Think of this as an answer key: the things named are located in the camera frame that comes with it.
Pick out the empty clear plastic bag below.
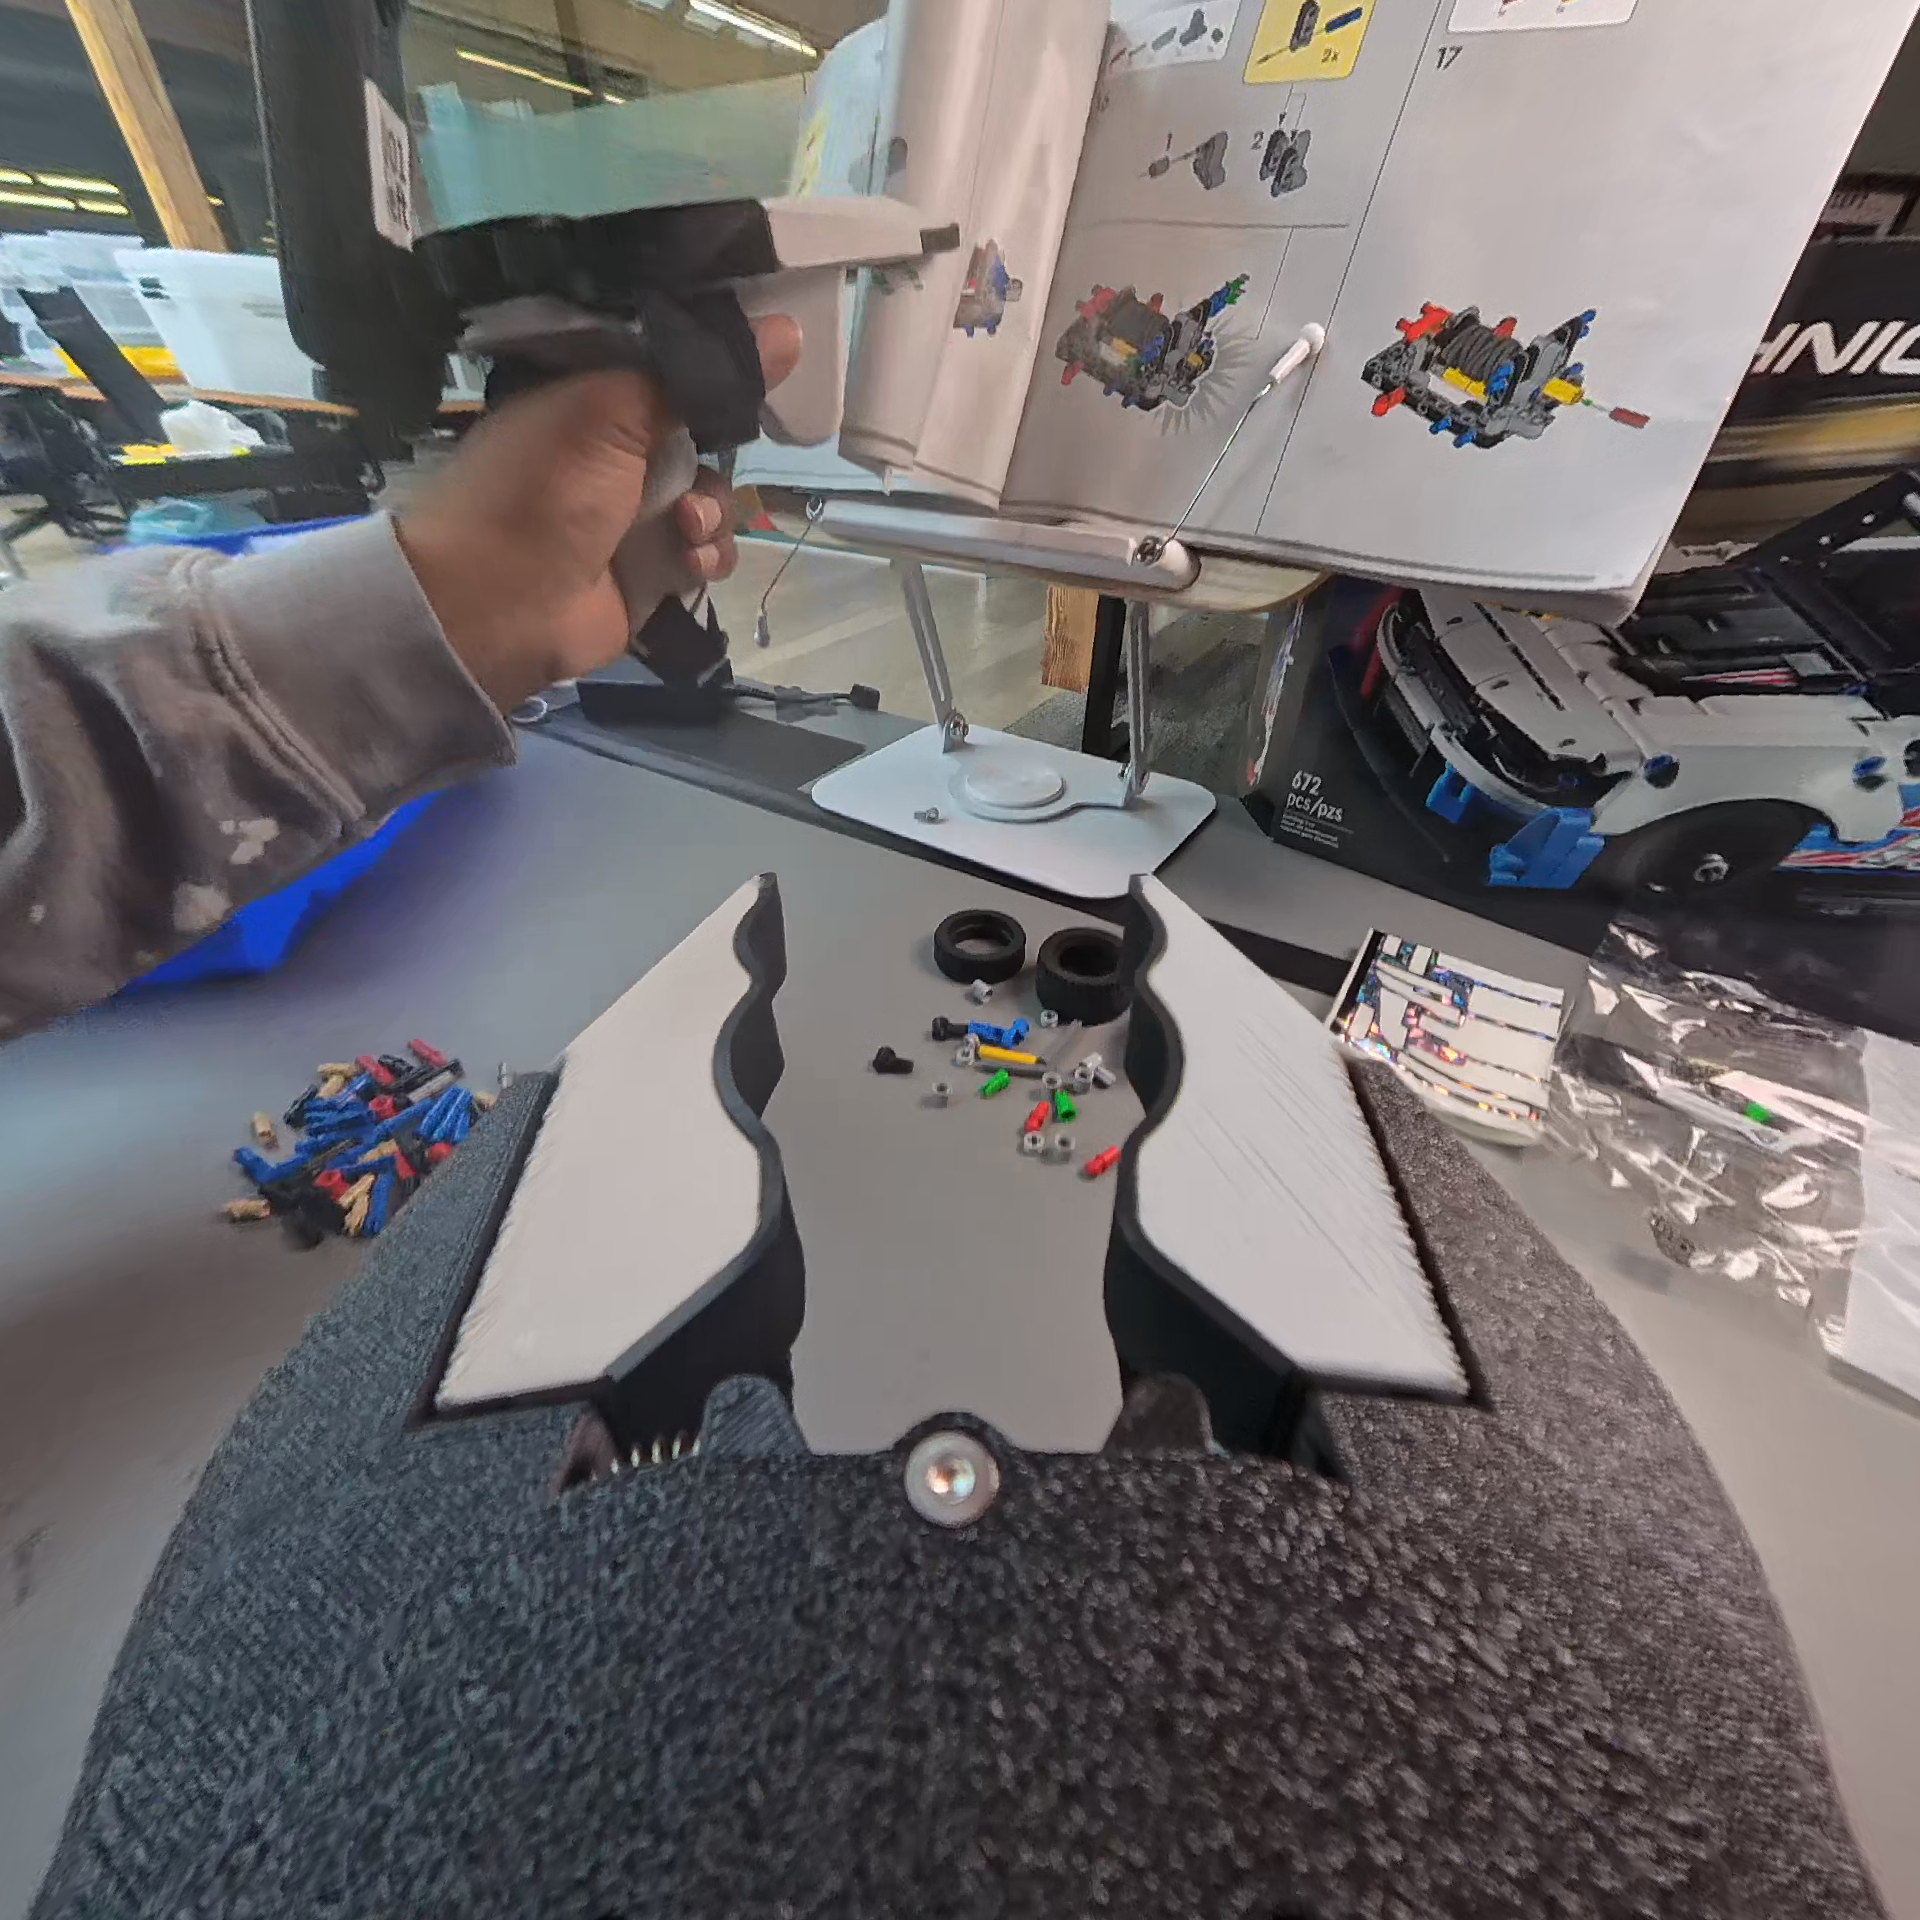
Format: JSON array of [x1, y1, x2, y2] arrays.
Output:
[[1552, 916, 1920, 1414]]

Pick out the grey desk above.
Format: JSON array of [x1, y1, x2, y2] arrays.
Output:
[[0, 721, 1920, 1920]]

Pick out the white book stand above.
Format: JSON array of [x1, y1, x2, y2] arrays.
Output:
[[748, 321, 1332, 903]]

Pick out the wooden side table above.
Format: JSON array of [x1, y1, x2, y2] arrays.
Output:
[[1038, 579, 1293, 753]]

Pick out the wooden work table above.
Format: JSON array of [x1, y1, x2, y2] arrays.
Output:
[[0, 368, 488, 438]]

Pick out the toy race car box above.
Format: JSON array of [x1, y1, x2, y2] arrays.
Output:
[[1241, 172, 1920, 999]]

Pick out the pile of small lego pins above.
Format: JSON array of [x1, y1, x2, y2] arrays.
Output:
[[220, 1039, 496, 1246]]

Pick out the scatter of mixed lego pieces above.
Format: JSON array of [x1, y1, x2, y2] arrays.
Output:
[[868, 982, 1124, 1178]]

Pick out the wooden pillar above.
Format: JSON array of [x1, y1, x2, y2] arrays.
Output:
[[67, 0, 227, 250]]

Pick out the person's left hand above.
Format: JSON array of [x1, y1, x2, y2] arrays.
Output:
[[393, 308, 805, 708]]

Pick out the white storage boxes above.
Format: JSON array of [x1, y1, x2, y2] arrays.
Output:
[[0, 225, 318, 398]]

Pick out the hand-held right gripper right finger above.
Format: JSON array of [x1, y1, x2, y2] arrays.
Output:
[[1110, 875, 1475, 1405]]

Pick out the white instruction booklet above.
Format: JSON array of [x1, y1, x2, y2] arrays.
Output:
[[808, 0, 1920, 626]]

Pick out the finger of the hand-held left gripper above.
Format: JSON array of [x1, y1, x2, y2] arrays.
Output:
[[762, 195, 962, 287], [748, 276, 860, 454]]

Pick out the person's left forearm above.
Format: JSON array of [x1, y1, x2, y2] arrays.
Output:
[[0, 511, 517, 1039]]

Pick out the sticker sheet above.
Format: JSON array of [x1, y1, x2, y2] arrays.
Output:
[[1327, 930, 1569, 1150]]

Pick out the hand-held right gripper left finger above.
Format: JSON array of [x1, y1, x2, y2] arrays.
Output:
[[431, 875, 795, 1415]]

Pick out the black power adapter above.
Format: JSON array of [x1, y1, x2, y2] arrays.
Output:
[[578, 667, 736, 730]]

